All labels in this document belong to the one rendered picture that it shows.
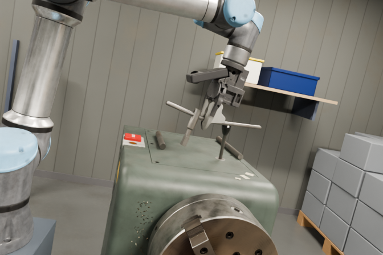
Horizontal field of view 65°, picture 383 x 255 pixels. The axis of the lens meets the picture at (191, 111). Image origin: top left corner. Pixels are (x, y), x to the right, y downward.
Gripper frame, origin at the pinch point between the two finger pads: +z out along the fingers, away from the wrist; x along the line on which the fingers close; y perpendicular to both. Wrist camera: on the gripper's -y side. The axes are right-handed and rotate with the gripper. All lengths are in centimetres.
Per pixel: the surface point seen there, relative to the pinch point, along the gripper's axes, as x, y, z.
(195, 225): -23.8, -4.2, 18.8
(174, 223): -19.2, -6.9, 21.7
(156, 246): -19.2, -9.1, 28.0
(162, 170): -3.0, -8.0, 15.3
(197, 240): -26.9, -4.4, 20.3
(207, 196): -14.3, 1.8, 15.3
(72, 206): 213, 5, 149
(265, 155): 221, 209, 43
